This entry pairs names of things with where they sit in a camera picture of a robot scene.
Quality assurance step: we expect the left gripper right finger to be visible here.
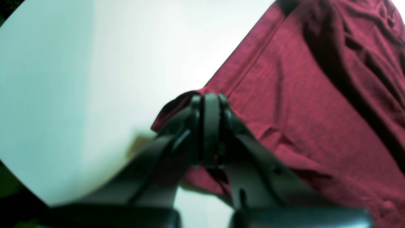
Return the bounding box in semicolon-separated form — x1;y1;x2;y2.
202;93;374;228

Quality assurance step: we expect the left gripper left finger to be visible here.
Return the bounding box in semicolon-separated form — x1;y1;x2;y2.
41;95;201;228

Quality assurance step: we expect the dark red long-sleeve t-shirt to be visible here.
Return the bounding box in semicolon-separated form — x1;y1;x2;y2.
152;0;405;228

